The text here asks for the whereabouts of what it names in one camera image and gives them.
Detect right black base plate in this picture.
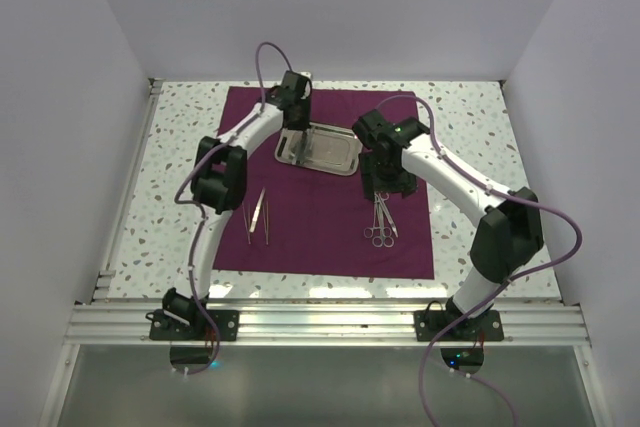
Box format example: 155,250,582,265
413,302,505,342

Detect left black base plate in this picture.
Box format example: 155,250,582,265
145,309,240,342

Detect steel scalpel handle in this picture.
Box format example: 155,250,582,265
293,129,312,166

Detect aluminium front rail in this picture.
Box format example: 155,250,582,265
63,299,590,347

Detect wide steel tweezers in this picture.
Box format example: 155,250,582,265
249,188,266,234

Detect aluminium left side rail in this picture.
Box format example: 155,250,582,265
90,78,164,303

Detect small steel scissors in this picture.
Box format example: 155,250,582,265
371,206,394,248

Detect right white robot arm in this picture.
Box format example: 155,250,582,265
352,109,544,340

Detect purple cloth wrap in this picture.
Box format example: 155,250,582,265
212,87,436,279

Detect steel instrument tray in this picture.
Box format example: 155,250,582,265
274,122,362,177

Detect aluminium rail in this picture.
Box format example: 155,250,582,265
63,299,590,347
90,78,164,303

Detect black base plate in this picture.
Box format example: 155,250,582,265
145,309,240,342
413,302,505,342

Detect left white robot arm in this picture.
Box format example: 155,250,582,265
162,70,313,340

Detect steel forceps with rings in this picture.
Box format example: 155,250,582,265
363,196,383,239

